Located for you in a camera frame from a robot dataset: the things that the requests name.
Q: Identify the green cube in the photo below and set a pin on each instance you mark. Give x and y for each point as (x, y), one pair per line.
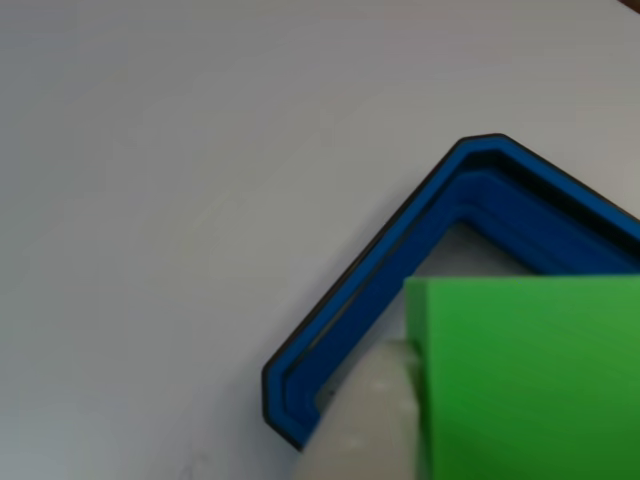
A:
(530, 380)

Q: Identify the blue box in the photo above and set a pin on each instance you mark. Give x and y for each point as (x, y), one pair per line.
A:
(400, 260)

